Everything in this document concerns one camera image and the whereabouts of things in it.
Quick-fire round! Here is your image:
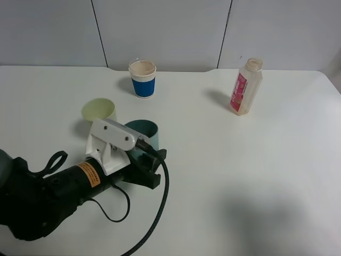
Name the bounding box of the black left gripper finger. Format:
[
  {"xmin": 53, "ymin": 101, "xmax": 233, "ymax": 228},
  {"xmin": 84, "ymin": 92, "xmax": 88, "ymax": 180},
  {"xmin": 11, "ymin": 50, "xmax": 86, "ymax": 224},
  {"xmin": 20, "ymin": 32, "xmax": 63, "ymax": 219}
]
[{"xmin": 133, "ymin": 153, "xmax": 161, "ymax": 189}]

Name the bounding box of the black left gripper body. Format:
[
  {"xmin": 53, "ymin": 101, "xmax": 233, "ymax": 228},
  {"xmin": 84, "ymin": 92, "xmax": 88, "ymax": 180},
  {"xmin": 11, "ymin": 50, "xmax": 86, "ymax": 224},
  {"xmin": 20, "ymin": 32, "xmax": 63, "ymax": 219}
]
[{"xmin": 102, "ymin": 157, "xmax": 149, "ymax": 187}]

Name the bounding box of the teal plastic cup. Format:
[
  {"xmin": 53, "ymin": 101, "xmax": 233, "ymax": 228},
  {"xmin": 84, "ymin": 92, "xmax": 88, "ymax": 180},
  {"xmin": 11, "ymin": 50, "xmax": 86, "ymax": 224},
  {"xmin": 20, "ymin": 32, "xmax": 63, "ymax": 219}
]
[{"xmin": 125, "ymin": 119, "xmax": 159, "ymax": 150}]

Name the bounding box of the pink label drink bottle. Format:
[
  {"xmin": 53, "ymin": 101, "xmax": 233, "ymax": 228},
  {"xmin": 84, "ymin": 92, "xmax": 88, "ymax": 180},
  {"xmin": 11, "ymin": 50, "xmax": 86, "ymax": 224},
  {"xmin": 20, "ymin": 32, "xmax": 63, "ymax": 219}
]
[{"xmin": 230, "ymin": 58, "xmax": 263, "ymax": 116}]

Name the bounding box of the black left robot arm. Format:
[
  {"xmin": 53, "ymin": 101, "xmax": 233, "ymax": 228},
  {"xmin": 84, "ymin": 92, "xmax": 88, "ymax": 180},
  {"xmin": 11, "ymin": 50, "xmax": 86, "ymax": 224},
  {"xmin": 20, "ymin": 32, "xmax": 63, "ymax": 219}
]
[{"xmin": 1, "ymin": 150, "xmax": 160, "ymax": 241}]

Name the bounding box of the light green plastic cup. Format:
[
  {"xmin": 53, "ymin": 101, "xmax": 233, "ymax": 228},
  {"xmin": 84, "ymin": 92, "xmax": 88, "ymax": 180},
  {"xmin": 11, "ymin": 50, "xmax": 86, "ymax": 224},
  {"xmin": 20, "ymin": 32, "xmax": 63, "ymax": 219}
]
[{"xmin": 81, "ymin": 98, "xmax": 117, "ymax": 122}]

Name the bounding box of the blue sleeved paper cup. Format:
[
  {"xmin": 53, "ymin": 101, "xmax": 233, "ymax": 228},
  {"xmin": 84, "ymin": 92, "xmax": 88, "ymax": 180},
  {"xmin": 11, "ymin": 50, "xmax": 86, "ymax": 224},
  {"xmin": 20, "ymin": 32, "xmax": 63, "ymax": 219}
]
[{"xmin": 128, "ymin": 59, "xmax": 157, "ymax": 99}]

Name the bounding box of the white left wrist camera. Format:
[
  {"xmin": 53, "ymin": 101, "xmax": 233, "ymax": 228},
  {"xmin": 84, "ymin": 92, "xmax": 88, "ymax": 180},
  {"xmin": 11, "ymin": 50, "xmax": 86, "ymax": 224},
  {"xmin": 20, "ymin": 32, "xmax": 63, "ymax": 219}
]
[{"xmin": 85, "ymin": 118, "xmax": 141, "ymax": 176}]

